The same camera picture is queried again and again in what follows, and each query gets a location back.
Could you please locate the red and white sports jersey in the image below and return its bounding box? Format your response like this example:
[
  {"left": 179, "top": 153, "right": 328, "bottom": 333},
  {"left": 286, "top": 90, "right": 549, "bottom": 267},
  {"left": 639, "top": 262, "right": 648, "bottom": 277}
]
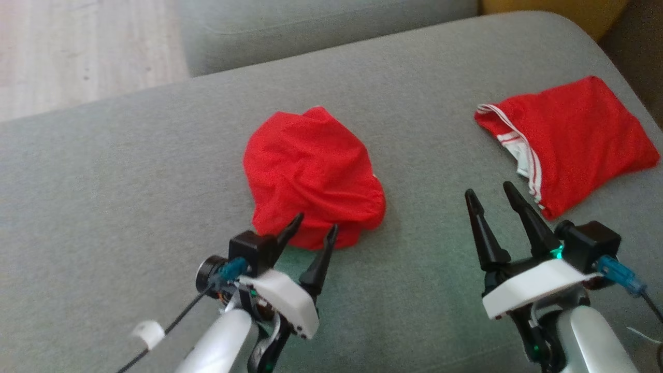
[{"left": 474, "top": 75, "right": 661, "bottom": 221}]

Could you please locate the plain red garment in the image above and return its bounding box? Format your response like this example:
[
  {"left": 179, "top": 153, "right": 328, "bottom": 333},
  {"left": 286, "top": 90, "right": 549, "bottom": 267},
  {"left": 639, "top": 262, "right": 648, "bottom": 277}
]
[{"left": 242, "top": 106, "right": 387, "bottom": 251}]

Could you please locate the left arm cable blue plug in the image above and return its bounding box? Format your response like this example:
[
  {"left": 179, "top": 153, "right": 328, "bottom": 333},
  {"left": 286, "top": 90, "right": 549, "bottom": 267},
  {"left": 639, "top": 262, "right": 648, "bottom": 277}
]
[{"left": 115, "top": 257, "right": 249, "bottom": 373}]

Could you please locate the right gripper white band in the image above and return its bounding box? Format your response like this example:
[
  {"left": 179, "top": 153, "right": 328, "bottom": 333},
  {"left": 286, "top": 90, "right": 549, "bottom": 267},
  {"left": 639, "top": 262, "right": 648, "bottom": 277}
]
[{"left": 464, "top": 181, "right": 597, "bottom": 321}]

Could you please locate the grey sofa back cushion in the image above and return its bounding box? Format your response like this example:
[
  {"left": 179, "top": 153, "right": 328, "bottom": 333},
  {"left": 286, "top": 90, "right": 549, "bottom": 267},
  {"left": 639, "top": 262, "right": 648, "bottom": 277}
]
[{"left": 178, "top": 0, "right": 480, "bottom": 78}]

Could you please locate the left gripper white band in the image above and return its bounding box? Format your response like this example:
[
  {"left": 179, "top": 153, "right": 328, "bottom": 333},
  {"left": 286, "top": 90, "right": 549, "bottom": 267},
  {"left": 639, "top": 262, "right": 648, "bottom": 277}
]
[{"left": 238, "top": 212, "right": 339, "bottom": 341}]

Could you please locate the arm cable blue plug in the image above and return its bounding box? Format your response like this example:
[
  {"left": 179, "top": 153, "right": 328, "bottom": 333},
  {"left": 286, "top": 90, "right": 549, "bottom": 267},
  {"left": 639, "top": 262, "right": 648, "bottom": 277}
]
[
  {"left": 595, "top": 255, "right": 663, "bottom": 324},
  {"left": 115, "top": 257, "right": 249, "bottom": 373}
]

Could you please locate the grey fabric sofa seat cushion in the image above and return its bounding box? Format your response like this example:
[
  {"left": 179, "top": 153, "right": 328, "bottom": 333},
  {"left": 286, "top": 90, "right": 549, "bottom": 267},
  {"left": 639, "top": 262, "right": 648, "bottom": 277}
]
[{"left": 0, "top": 10, "right": 663, "bottom": 373}]

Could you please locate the right arm cable blue plug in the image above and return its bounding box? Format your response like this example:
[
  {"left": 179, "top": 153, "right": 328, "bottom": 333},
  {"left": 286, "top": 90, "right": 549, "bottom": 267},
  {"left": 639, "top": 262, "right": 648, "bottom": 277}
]
[{"left": 595, "top": 255, "right": 663, "bottom": 324}]

